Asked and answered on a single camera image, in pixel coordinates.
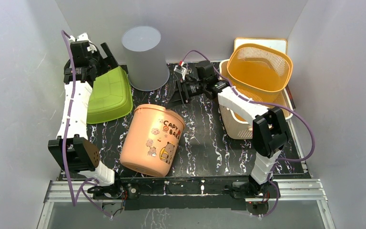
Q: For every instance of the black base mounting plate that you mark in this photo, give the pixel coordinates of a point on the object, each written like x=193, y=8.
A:
x=183, y=192

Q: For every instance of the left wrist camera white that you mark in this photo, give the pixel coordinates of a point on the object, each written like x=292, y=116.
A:
x=85, y=38

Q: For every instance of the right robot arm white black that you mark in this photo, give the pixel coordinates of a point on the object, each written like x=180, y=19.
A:
x=269, y=128

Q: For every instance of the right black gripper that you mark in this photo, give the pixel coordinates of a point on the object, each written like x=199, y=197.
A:
x=179, y=95

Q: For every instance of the cream perforated laundry basket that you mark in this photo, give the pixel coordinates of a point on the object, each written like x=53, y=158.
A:
x=235, y=124

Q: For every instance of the green plastic tub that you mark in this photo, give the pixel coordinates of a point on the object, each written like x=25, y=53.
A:
x=111, y=97

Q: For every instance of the orange plastic bucket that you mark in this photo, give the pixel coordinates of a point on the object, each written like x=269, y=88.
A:
x=152, y=140

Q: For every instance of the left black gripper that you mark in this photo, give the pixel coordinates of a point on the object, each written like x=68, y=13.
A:
x=105, y=65

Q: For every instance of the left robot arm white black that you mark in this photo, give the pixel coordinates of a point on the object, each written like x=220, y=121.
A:
x=71, y=148

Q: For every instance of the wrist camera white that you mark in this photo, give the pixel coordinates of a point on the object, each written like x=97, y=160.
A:
x=181, y=70
x=85, y=38

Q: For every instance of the aluminium frame rail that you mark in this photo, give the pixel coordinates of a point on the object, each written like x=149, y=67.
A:
x=291, y=189

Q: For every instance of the grey plastic bucket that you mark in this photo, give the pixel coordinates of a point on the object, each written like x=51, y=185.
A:
x=145, y=59

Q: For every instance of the yellow slatted plastic basket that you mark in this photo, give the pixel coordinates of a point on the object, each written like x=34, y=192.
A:
x=259, y=72

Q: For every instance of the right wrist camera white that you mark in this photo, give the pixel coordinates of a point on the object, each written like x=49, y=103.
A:
x=181, y=70

